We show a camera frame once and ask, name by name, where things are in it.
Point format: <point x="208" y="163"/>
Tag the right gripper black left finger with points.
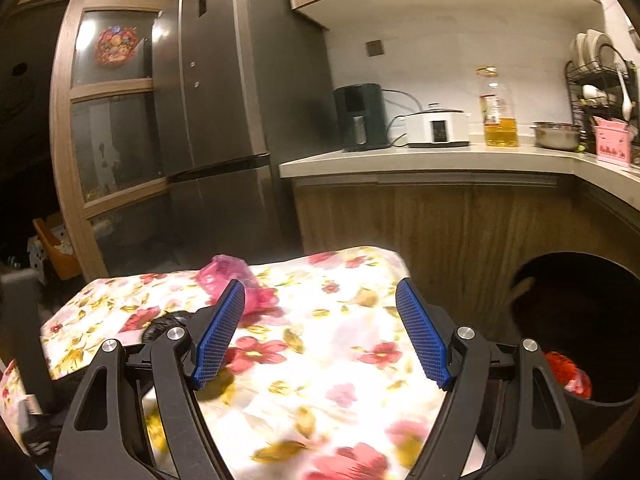
<point x="104" y="434"/>

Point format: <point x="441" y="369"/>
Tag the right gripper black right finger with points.
<point x="504" y="415"/>

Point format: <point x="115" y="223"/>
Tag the red snack packet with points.
<point x="569" y="375"/>

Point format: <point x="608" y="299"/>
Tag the black trash bin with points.
<point x="586" y="308"/>

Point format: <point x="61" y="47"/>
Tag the wooden lower cabinet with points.
<point x="463" y="234"/>

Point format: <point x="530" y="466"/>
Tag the floral tablecloth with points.
<point x="320" y="380"/>

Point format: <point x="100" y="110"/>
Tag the pink plastic bag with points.
<point x="235" y="279"/>

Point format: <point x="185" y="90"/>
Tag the steel bowl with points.
<point x="559" y="136"/>

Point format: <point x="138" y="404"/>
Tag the pink utensil box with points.
<point x="613" y="142"/>

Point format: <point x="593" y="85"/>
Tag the white rice cooker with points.
<point x="438" y="127"/>

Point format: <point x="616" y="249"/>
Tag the wooden glass door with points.
<point x="104" y="139"/>

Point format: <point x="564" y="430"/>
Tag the cooking oil bottle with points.
<point x="496" y="109"/>

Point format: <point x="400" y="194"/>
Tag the white ladle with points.
<point x="626" y="100"/>

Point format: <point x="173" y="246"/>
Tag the black air fryer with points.
<point x="361" y="117"/>

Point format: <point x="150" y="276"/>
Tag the black dish rack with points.
<point x="594" y="90"/>

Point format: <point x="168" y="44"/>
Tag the grey refrigerator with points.
<point x="240" y="88"/>

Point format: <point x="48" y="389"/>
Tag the wall socket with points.
<point x="375" y="48"/>

